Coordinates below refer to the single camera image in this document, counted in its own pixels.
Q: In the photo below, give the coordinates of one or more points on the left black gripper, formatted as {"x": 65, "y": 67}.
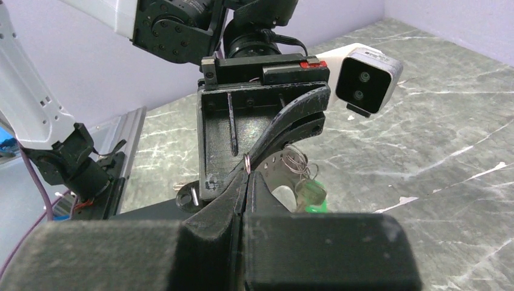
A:
{"x": 233, "y": 42}

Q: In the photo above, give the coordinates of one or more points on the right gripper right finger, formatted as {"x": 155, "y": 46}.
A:
{"x": 322, "y": 251}

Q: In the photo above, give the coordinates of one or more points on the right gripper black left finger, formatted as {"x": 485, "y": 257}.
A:
{"x": 195, "y": 254}

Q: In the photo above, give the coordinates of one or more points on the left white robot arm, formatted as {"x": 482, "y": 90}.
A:
{"x": 51, "y": 139}

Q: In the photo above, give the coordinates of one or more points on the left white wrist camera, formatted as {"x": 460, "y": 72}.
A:
{"x": 362, "y": 77}

